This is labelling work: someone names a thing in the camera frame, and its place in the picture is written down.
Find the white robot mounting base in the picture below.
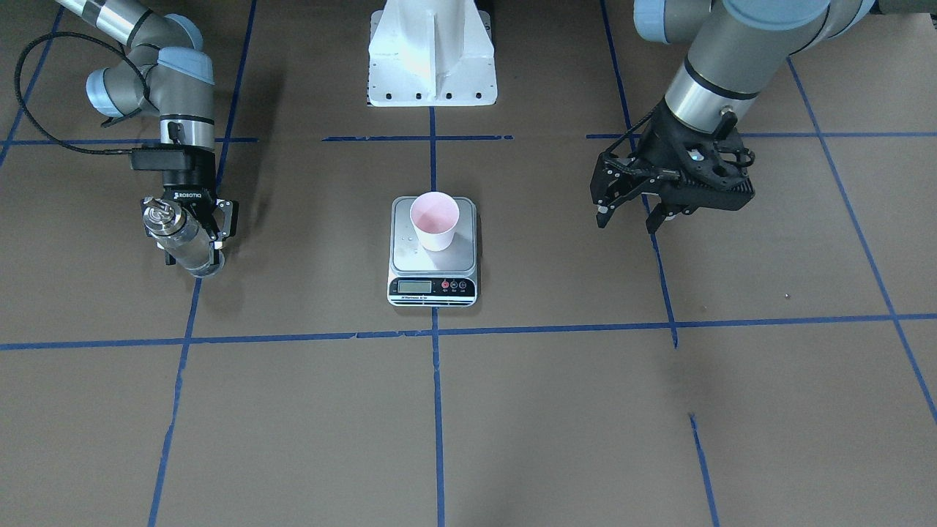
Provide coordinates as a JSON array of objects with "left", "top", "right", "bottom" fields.
[{"left": 366, "top": 1, "right": 499, "bottom": 108}]

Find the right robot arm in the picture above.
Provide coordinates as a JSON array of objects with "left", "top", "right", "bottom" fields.
[{"left": 61, "top": 1, "right": 237, "bottom": 277}]

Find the glass sauce bottle steel cap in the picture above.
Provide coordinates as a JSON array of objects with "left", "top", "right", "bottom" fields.
[{"left": 141, "top": 196, "right": 223, "bottom": 279}]

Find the digital kitchen scale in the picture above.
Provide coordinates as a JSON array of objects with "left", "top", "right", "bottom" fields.
[{"left": 386, "top": 196, "right": 479, "bottom": 307}]

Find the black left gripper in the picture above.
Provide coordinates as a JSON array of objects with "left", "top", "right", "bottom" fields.
[{"left": 590, "top": 101, "right": 755, "bottom": 236}]

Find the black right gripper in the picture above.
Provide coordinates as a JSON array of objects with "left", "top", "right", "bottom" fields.
[{"left": 130, "top": 146, "right": 239, "bottom": 269}]

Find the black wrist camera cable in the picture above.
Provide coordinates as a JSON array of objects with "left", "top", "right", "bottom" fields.
[{"left": 13, "top": 31, "right": 163, "bottom": 156}]

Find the pink cup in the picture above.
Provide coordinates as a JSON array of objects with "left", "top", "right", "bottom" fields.
[{"left": 409, "top": 193, "right": 460, "bottom": 253}]

